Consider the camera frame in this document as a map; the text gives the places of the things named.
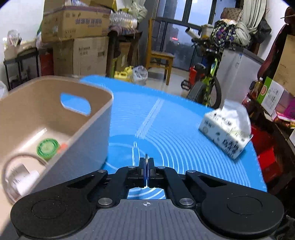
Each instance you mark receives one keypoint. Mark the white chest freezer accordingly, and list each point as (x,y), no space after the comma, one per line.
(237,70)

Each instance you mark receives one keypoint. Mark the clear packing tape roll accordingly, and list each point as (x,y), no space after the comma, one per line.
(9,188)

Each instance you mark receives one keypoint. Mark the green white carton box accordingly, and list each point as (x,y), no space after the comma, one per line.
(270,95)

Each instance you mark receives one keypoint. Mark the white tissue pack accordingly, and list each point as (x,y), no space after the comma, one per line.
(229,128)

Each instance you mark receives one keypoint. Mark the white pill bottle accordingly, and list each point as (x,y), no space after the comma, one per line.
(26,182)

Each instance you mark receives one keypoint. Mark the green black bicycle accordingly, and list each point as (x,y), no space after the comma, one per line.
(206,89)

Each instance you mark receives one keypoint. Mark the white USB charger plug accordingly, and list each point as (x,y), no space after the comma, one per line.
(19,173)

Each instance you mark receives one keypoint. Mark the yellow plastic jug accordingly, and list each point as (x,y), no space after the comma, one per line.
(124,75)

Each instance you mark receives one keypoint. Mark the blue silicone baking mat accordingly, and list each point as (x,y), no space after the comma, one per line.
(165,127)

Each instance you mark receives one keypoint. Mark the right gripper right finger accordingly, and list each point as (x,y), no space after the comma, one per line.
(187,190)

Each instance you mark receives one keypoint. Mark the top stacked cardboard box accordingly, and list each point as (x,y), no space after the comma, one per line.
(67,20)

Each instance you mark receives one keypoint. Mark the silver key with ring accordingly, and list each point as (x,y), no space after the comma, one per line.
(146,174)

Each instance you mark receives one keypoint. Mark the clear plastic bag on floor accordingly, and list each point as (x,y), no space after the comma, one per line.
(139,75)

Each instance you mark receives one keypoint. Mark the black metal shelf rack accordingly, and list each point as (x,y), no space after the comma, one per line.
(26,54)

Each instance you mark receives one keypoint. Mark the beige plastic storage bin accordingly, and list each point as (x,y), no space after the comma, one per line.
(75,114)

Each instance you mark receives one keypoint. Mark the large wrapped cardboard box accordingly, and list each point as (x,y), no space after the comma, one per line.
(80,57)

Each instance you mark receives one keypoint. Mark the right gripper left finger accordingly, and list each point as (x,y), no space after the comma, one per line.
(101,189)

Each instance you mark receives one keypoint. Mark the wooden chair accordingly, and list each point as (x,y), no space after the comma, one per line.
(156,59)

